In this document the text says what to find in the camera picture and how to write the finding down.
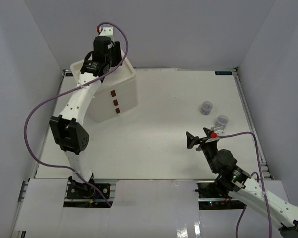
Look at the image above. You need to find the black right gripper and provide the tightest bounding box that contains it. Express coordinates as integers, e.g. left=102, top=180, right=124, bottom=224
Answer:
left=186, top=127, right=218, bottom=174

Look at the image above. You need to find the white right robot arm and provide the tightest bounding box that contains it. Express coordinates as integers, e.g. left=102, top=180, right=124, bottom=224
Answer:
left=186, top=127, right=298, bottom=238

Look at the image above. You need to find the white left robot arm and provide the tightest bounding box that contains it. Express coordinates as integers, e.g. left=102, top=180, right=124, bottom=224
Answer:
left=49, top=36, right=122, bottom=198

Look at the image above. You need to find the clear paper clip jar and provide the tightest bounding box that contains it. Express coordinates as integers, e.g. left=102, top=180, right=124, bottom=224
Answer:
left=200, top=101, right=213, bottom=115
left=215, top=115, right=229, bottom=128

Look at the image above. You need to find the white drawer cabinet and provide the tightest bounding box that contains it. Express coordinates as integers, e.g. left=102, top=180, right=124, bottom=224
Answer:
left=70, top=48, right=139, bottom=123

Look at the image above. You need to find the blue table label sticker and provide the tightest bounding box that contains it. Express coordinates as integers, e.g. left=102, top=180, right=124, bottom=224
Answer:
left=215, top=71, right=232, bottom=76

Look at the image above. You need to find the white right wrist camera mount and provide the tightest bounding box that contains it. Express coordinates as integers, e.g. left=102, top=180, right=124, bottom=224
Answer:
left=206, top=126, right=225, bottom=143

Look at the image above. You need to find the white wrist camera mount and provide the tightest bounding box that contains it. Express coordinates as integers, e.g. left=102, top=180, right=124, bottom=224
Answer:
left=97, top=26, right=114, bottom=41
left=206, top=126, right=225, bottom=143

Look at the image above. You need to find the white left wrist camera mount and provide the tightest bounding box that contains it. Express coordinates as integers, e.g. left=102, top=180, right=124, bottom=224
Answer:
left=97, top=26, right=114, bottom=41

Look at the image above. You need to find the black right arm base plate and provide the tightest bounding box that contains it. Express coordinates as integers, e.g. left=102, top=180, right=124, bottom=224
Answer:
left=195, top=181, right=237, bottom=203

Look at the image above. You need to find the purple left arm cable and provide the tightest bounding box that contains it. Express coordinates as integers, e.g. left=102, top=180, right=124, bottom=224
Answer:
left=23, top=22, right=129, bottom=208

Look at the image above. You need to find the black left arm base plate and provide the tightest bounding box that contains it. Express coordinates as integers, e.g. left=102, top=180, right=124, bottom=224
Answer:
left=65, top=176, right=111, bottom=200

